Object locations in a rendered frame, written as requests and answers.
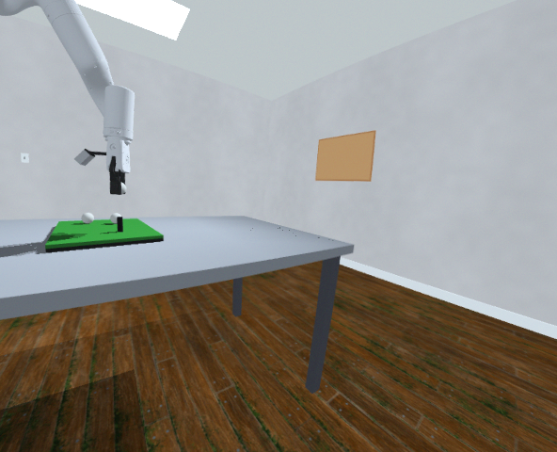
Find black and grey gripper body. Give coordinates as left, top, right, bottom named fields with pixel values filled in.
left=104, top=137, right=131, bottom=173

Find green turf mat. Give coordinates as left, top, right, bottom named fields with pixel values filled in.
left=45, top=217, right=164, bottom=252

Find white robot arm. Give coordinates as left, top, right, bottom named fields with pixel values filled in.
left=0, top=0, right=135, bottom=141

